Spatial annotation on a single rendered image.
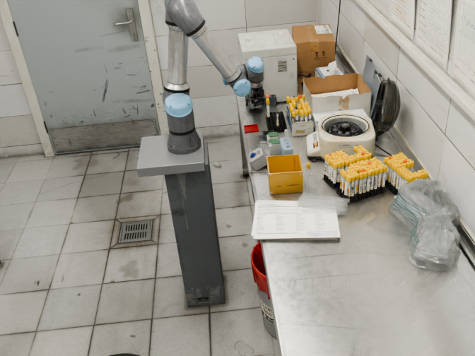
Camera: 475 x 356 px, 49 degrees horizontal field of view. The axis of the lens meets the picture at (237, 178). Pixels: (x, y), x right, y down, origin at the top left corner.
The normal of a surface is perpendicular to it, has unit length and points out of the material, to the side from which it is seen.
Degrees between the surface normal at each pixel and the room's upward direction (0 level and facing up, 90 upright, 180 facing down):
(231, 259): 0
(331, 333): 0
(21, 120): 90
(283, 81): 90
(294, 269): 0
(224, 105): 90
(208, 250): 90
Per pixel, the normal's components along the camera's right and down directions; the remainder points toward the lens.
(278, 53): 0.07, 0.54
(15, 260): -0.07, -0.84
